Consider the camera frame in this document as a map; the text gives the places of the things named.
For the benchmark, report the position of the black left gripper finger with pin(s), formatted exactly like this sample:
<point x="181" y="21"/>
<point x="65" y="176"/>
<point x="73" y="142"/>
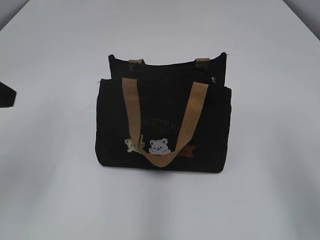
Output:
<point x="7" y="96"/>

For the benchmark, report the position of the black canvas tote bag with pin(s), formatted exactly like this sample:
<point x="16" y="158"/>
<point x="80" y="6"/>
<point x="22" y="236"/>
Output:
<point x="172" y="117"/>

